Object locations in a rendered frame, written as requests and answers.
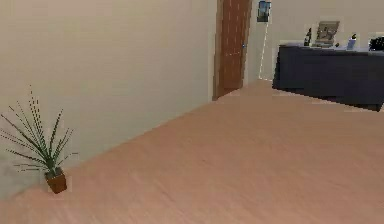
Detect brown wooden room door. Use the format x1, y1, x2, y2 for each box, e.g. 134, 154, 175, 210
213, 0, 253, 102

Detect black small statue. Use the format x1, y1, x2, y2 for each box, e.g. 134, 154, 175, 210
303, 27, 313, 47

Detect dark blue sideboard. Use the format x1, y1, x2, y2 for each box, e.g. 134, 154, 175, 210
272, 43, 384, 113

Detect green spiky house plant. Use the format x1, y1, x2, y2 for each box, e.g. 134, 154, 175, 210
0, 85, 79, 179

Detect brown plant pot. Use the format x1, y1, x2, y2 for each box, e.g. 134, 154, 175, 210
44, 167, 68, 195

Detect blue bottle with black cap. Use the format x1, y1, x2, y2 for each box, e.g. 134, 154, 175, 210
346, 33, 358, 51

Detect black object on sideboard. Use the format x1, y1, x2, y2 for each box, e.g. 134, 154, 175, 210
368, 36, 384, 52

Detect blue framed wall picture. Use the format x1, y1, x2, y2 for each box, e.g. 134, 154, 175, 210
256, 0, 272, 23

